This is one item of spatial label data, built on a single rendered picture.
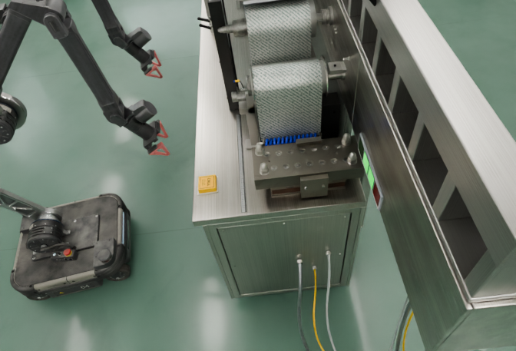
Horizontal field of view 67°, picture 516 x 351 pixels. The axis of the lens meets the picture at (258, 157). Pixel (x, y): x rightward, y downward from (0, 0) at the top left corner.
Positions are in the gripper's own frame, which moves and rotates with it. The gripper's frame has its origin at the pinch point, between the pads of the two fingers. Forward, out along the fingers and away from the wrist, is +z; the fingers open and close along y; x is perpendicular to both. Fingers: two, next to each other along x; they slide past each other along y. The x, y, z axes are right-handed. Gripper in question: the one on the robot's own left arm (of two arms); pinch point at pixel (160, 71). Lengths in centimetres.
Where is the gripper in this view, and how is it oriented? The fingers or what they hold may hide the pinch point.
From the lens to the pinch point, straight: 195.5
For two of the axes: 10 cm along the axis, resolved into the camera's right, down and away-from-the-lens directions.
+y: -2.2, -7.3, 6.5
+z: 5.6, 4.5, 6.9
